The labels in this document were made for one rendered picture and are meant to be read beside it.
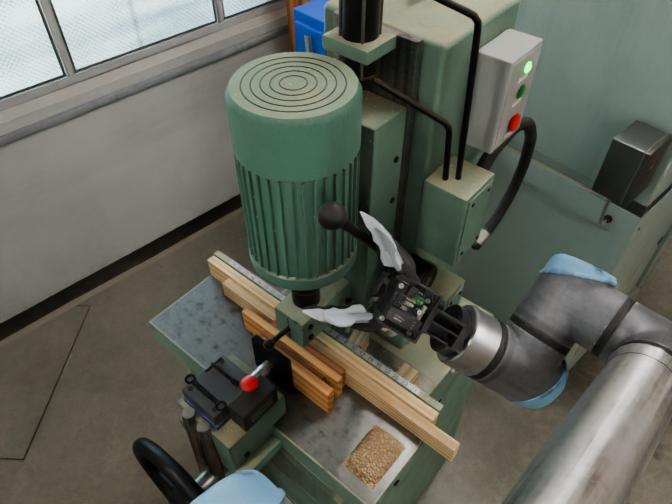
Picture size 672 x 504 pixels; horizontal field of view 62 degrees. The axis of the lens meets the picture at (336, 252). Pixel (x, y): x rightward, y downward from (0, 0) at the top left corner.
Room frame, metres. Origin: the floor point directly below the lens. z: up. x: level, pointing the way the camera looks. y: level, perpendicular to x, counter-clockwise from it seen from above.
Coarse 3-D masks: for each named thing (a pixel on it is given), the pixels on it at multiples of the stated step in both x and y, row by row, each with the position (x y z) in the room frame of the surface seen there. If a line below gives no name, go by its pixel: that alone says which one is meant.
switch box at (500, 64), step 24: (480, 48) 0.79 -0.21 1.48; (504, 48) 0.79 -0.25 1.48; (528, 48) 0.79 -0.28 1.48; (480, 72) 0.77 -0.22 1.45; (504, 72) 0.75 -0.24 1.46; (528, 72) 0.80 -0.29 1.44; (480, 96) 0.77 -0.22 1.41; (504, 96) 0.75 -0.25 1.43; (480, 120) 0.76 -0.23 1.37; (504, 120) 0.76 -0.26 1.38; (480, 144) 0.76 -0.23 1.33
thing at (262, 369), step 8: (256, 336) 0.62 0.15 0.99; (256, 344) 0.60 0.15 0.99; (256, 352) 0.61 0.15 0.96; (264, 352) 0.59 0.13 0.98; (272, 352) 0.58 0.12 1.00; (280, 352) 0.58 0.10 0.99; (256, 360) 0.61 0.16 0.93; (264, 360) 0.59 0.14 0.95; (272, 360) 0.58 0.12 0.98; (280, 360) 0.57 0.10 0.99; (288, 360) 0.57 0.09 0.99; (256, 368) 0.57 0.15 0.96; (264, 368) 0.57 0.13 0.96; (272, 368) 0.57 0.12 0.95; (280, 368) 0.57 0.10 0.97; (288, 368) 0.56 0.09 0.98; (256, 376) 0.55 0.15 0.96; (264, 376) 0.56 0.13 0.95; (272, 376) 0.58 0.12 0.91; (280, 376) 0.57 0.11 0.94; (288, 376) 0.56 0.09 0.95; (288, 384) 0.56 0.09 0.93
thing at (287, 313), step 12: (324, 288) 0.67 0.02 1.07; (336, 288) 0.67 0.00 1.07; (348, 288) 0.69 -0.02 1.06; (288, 300) 0.65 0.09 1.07; (324, 300) 0.65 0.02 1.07; (336, 300) 0.66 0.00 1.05; (276, 312) 0.63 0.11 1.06; (288, 312) 0.62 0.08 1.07; (300, 312) 0.62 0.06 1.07; (288, 324) 0.61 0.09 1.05; (300, 324) 0.59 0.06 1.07; (312, 324) 0.60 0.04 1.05; (324, 324) 0.63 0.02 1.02; (288, 336) 0.61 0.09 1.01; (300, 336) 0.59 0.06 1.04; (312, 336) 0.60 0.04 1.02
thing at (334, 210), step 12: (324, 204) 0.49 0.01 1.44; (336, 204) 0.49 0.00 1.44; (324, 216) 0.48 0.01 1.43; (336, 216) 0.48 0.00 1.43; (336, 228) 0.47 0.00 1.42; (348, 228) 0.50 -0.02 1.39; (360, 240) 0.53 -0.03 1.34; (420, 264) 0.66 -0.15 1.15; (432, 264) 0.67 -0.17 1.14; (420, 276) 0.64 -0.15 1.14; (432, 276) 0.66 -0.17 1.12
